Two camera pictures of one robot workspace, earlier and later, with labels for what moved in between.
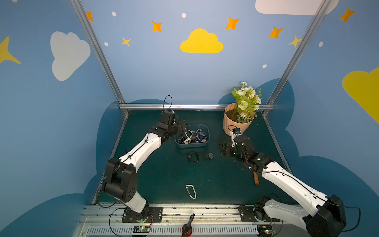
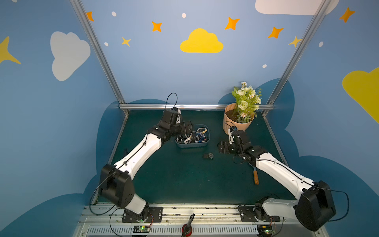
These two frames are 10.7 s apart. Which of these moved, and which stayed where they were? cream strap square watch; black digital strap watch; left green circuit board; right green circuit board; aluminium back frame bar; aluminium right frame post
Moved: cream strap square watch; black digital strap watch
Stayed: aluminium right frame post; right green circuit board; left green circuit board; aluminium back frame bar
